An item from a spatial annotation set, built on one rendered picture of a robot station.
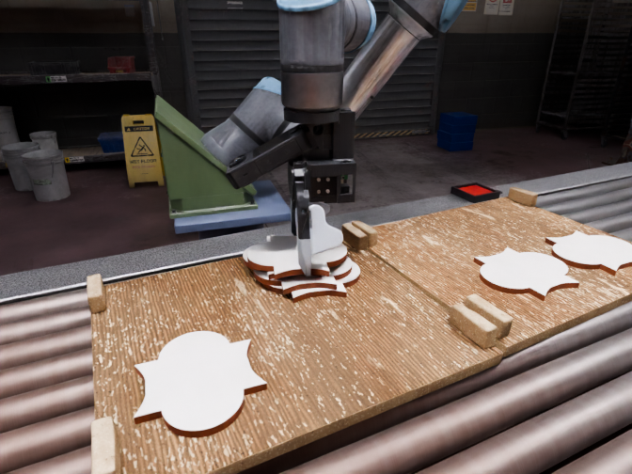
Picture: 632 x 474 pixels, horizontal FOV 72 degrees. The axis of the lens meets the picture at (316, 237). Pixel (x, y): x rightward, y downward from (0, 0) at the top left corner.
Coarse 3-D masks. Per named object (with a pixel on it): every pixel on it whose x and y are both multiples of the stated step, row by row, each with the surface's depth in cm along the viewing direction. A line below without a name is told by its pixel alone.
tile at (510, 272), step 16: (496, 256) 67; (512, 256) 67; (528, 256) 67; (544, 256) 67; (480, 272) 63; (496, 272) 62; (512, 272) 62; (528, 272) 62; (544, 272) 62; (560, 272) 62; (496, 288) 60; (512, 288) 58; (528, 288) 59; (544, 288) 58; (560, 288) 60
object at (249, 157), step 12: (288, 132) 55; (300, 132) 53; (264, 144) 56; (276, 144) 53; (288, 144) 53; (300, 144) 53; (240, 156) 56; (252, 156) 54; (264, 156) 53; (276, 156) 53; (288, 156) 54; (228, 168) 55; (240, 168) 54; (252, 168) 54; (264, 168) 54; (240, 180) 54; (252, 180) 54
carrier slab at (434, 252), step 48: (384, 240) 74; (432, 240) 74; (480, 240) 74; (528, 240) 74; (624, 240) 74; (432, 288) 60; (480, 288) 60; (576, 288) 60; (624, 288) 60; (528, 336) 51
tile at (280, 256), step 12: (276, 240) 65; (288, 240) 65; (252, 252) 61; (264, 252) 61; (276, 252) 61; (288, 252) 61; (324, 252) 61; (336, 252) 61; (252, 264) 59; (264, 264) 58; (276, 264) 58; (288, 264) 58; (312, 264) 58; (324, 264) 58; (336, 264) 60; (276, 276) 56
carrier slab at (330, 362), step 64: (128, 320) 54; (192, 320) 54; (256, 320) 54; (320, 320) 54; (384, 320) 54; (448, 320) 54; (128, 384) 44; (320, 384) 44; (384, 384) 44; (448, 384) 46; (128, 448) 37; (192, 448) 37; (256, 448) 37
